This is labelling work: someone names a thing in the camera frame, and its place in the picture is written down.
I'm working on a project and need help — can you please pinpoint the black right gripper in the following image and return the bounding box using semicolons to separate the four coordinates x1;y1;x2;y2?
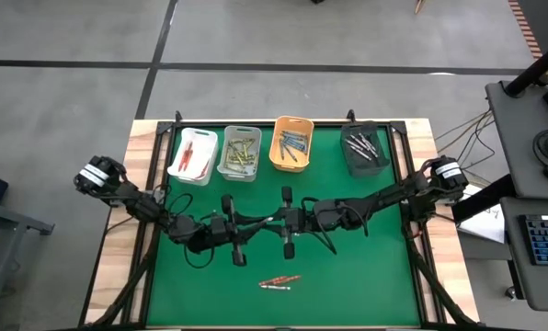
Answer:
267;186;305;261

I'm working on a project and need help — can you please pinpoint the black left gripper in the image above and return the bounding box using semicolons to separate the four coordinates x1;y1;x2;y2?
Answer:
208;193;269;268

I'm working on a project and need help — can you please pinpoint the light grey plastic bin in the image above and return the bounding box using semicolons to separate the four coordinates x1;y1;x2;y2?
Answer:
216;125;263;184

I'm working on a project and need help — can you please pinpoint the orange plastic bin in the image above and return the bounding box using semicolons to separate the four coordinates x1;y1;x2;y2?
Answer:
268;115;315;174

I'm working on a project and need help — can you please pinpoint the green table mat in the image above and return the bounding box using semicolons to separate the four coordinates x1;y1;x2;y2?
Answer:
145;128;422;328

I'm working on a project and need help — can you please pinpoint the white plastic bin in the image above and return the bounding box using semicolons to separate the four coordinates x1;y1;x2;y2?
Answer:
166;127;220;187

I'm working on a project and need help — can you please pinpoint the dark grey plastic bin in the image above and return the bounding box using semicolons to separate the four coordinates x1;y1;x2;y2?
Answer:
340;120;392;179

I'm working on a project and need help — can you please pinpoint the white paper sheet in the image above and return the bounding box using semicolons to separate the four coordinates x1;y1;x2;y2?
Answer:
456;183;508;245

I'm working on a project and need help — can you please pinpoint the backlit black keyboard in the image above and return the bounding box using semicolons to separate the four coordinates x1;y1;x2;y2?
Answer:
518;213;548;268

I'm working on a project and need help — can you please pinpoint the black pole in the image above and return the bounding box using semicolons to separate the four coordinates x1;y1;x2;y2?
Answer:
503;34;548;98

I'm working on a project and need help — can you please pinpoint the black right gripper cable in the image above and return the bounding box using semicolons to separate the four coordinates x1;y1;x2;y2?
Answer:
301;196;371;257

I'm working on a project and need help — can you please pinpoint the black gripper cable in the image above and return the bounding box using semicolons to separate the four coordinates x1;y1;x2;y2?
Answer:
166;192;216;270
301;196;371;257

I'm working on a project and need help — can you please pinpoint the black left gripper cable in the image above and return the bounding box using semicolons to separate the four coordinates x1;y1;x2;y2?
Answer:
166;192;216;270

